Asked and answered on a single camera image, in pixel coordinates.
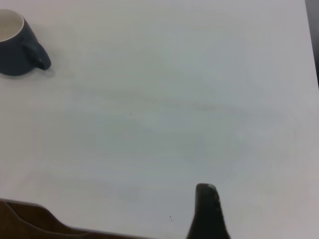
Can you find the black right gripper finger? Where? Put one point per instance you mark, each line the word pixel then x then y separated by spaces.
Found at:
pixel 208 216

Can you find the dark grey ceramic mug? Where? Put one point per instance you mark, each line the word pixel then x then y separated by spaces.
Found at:
pixel 15 59

